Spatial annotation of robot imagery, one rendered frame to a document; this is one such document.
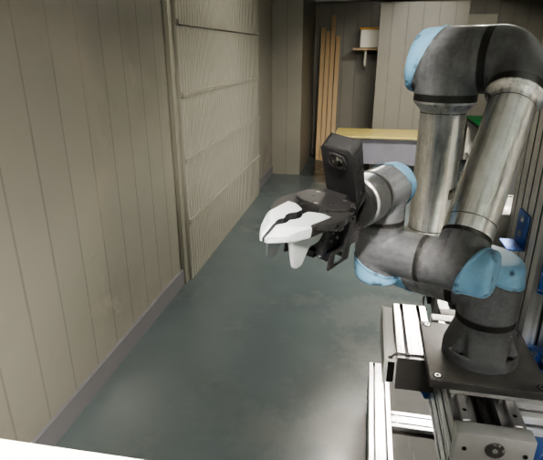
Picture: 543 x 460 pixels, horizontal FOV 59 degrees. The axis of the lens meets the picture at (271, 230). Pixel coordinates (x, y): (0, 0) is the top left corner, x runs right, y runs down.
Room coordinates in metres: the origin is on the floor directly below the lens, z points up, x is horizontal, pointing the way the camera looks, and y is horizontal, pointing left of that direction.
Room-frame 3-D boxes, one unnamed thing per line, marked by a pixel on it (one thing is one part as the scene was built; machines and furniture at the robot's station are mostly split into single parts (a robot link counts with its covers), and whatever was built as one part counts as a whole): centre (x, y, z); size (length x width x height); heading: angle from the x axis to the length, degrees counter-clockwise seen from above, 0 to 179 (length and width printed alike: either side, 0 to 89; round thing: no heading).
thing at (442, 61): (0.94, -0.33, 1.41); 0.15 x 0.12 x 0.55; 53
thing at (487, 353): (0.86, -0.44, 1.09); 0.15 x 0.15 x 0.10
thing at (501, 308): (0.86, -0.44, 1.20); 0.13 x 0.12 x 0.14; 53
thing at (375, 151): (6.14, -1.45, 0.33); 1.24 x 0.63 x 0.66; 79
